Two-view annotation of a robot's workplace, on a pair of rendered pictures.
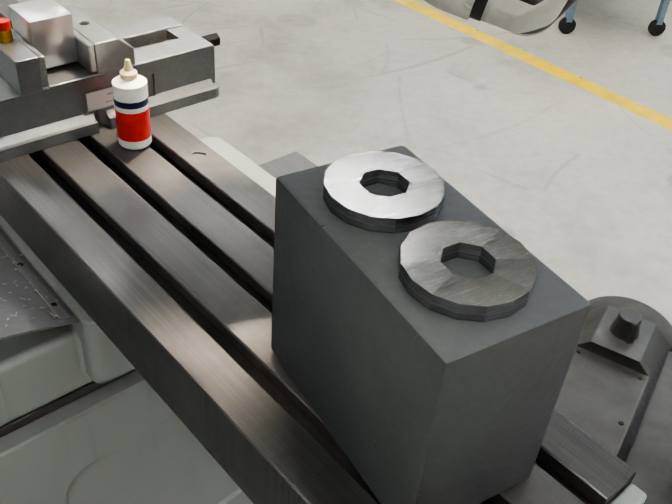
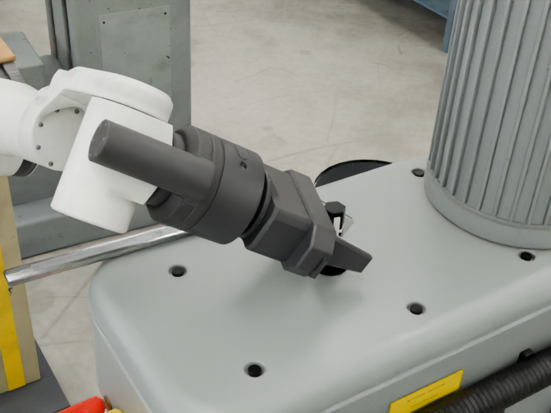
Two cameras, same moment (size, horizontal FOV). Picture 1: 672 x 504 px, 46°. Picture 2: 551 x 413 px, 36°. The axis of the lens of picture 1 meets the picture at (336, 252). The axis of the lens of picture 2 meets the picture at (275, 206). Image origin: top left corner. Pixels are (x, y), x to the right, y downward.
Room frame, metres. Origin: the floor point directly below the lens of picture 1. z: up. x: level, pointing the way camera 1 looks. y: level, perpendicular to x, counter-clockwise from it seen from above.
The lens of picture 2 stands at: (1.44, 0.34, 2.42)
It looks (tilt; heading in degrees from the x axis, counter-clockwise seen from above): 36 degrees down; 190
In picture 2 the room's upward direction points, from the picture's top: 4 degrees clockwise
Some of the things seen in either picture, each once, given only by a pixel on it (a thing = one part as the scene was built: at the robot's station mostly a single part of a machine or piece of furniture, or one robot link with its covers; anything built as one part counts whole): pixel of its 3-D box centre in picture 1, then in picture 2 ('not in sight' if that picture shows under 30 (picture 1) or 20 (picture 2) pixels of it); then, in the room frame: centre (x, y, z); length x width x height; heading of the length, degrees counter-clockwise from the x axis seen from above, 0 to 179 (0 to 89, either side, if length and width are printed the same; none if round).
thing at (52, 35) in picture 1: (43, 33); not in sight; (0.90, 0.37, 1.08); 0.06 x 0.05 x 0.06; 43
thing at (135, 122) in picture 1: (131, 102); not in sight; (0.84, 0.26, 1.02); 0.04 x 0.04 x 0.11
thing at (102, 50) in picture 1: (88, 37); not in sight; (0.94, 0.33, 1.06); 0.12 x 0.06 x 0.04; 43
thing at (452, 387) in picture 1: (406, 323); not in sight; (0.45, -0.06, 1.07); 0.22 x 0.12 x 0.20; 34
